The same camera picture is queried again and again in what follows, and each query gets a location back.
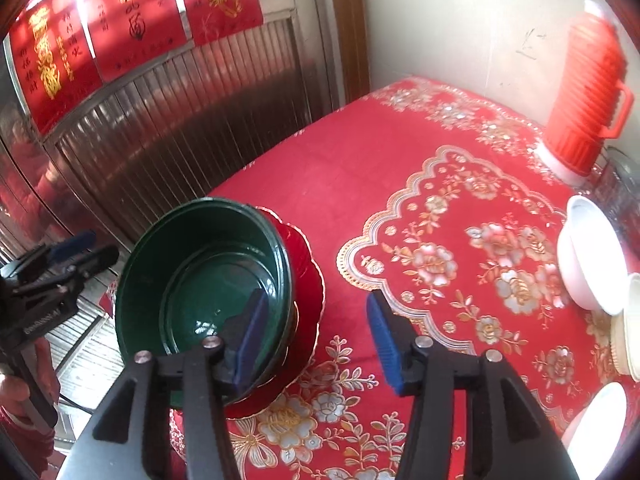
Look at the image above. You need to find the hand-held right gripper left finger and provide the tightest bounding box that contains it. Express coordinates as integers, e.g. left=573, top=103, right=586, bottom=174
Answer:
left=55, top=290, right=273, bottom=480

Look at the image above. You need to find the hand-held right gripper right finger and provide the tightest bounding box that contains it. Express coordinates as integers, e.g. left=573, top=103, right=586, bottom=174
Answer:
left=366, top=289, right=581, bottom=480

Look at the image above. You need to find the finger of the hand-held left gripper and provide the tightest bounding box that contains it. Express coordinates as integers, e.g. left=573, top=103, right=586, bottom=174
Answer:
left=47, top=230, right=97, bottom=263
left=50, top=245, right=120, bottom=288

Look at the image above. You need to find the dark green plastic bowl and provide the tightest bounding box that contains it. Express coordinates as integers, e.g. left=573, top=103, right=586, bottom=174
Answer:
left=114, top=198, right=301, bottom=408

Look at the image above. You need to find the red plate with white label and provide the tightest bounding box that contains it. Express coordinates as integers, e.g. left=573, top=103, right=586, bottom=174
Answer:
left=252, top=206, right=327, bottom=391

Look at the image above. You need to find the person's left hand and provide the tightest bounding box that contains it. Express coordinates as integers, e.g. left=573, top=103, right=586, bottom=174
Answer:
left=0, top=374, right=32, bottom=413

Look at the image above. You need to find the corrugated metal panel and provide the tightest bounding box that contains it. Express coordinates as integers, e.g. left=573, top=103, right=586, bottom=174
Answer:
left=42, top=15, right=321, bottom=256

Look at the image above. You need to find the red floral tablecloth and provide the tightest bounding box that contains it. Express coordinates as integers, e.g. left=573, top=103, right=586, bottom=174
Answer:
left=167, top=76, right=640, bottom=480

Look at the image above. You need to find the red poster large gold print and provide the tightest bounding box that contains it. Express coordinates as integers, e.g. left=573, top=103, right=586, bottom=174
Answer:
left=9, top=0, right=103, bottom=136

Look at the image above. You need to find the white disposable bowl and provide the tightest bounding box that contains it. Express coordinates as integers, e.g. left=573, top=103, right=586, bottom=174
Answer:
left=556, top=195, right=629, bottom=317
left=564, top=382, right=640, bottom=480

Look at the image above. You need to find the cream ribbed bowl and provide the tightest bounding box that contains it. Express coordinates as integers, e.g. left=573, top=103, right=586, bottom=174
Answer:
left=609, top=272, right=640, bottom=382

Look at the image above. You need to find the glass jar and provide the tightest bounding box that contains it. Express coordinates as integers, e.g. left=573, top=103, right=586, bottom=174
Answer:
left=595, top=146, right=640, bottom=241

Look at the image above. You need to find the red poster gold black print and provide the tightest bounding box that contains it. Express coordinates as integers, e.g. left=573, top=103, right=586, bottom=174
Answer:
left=175, top=0, right=265, bottom=47

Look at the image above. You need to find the red plastic thermos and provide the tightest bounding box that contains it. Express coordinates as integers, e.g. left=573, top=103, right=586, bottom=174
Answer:
left=537, top=0, right=635, bottom=188

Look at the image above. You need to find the black cable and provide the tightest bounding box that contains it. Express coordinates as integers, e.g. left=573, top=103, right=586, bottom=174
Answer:
left=59, top=395, right=97, bottom=415

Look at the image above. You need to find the wooden door frame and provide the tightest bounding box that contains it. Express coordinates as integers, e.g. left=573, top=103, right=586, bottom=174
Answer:
left=340, top=0, right=373, bottom=111

